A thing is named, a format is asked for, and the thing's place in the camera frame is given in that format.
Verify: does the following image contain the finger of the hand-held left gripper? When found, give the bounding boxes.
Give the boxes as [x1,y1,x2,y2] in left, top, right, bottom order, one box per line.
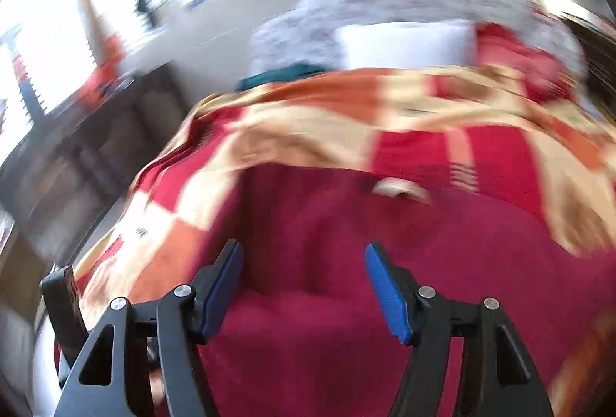
[41,265,90,388]

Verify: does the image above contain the dark hanging garment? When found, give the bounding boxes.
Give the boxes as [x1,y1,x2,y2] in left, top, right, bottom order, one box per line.
[135,0,157,30]

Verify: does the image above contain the teal garment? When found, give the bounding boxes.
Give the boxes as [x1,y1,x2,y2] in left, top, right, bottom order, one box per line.
[236,62,328,91]

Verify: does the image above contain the white pillow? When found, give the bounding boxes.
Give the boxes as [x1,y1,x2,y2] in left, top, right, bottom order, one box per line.
[337,20,477,71]

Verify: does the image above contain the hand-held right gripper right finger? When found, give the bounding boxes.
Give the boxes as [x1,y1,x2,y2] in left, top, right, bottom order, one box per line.
[364,243,554,417]

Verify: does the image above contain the wooden framed window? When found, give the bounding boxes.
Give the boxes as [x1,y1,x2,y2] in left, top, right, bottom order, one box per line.
[0,0,121,134]

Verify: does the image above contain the dark wooden cabinet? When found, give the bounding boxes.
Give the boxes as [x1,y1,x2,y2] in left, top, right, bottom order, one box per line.
[0,63,193,254]

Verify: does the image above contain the red and cream printed blanket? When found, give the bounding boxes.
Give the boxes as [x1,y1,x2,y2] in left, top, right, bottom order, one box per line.
[53,65,616,417]

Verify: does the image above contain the red box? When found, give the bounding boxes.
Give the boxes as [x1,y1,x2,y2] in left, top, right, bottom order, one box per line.
[79,61,121,110]

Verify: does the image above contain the maroon knit garment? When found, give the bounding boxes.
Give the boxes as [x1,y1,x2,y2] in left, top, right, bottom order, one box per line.
[144,164,588,417]

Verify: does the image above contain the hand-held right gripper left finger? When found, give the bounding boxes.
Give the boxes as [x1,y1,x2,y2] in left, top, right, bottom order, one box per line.
[55,240,244,417]

